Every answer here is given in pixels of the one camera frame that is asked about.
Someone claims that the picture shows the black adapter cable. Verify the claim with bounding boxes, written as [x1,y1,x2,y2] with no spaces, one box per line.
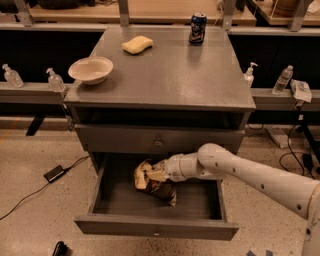
[0,155,90,221]

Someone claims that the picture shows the crumpled white packet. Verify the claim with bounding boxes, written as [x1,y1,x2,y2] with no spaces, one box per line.
[290,79,312,103]

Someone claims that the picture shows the brown chip bag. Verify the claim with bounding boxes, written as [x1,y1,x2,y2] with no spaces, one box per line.
[133,158,178,208]

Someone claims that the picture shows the clear sanitizer bottle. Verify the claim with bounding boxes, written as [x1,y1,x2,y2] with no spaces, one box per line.
[46,68,66,93]
[2,64,24,88]
[243,62,257,87]

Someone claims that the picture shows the black power adapter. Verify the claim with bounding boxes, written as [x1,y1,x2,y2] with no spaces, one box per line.
[44,165,64,183]

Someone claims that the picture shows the blue soda can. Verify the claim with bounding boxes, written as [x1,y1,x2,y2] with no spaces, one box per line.
[189,12,207,45]

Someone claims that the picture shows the black object at floor edge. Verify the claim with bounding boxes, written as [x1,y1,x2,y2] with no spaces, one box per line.
[52,241,68,256]

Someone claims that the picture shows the clear sanitizer bottle far left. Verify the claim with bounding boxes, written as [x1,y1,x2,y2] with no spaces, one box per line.
[2,64,24,88]

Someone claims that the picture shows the black looped floor cable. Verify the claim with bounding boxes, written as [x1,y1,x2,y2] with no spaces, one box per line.
[278,106,319,181]

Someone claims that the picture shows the grey drawer cabinet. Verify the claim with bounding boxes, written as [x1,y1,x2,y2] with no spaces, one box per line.
[65,26,256,169]

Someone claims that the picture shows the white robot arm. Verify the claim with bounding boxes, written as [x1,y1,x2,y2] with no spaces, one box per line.
[134,143,320,256]

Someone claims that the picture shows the grey metal rail shelf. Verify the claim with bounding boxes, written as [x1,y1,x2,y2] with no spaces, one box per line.
[0,82,71,105]

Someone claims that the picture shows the clear water bottle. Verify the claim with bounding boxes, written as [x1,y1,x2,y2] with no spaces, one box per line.
[272,65,293,95]

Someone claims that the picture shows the open grey lower drawer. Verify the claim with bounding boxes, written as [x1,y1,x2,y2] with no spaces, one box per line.
[74,154,239,240]

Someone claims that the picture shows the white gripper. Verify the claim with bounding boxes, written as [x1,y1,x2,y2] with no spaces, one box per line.
[135,154,183,190]

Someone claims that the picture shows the white paper bowl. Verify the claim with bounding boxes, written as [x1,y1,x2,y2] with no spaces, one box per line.
[68,57,113,85]

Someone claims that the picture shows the clear sanitizer bottle right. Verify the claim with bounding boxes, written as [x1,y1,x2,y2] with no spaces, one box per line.
[243,62,257,87]

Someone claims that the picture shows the wooden back table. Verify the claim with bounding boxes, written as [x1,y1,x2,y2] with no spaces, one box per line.
[27,0,257,27]

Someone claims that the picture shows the yellow sponge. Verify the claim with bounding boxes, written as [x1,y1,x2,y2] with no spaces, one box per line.
[122,36,153,55]

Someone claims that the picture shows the closed grey upper drawer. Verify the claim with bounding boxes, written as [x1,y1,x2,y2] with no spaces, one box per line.
[75,124,245,154]

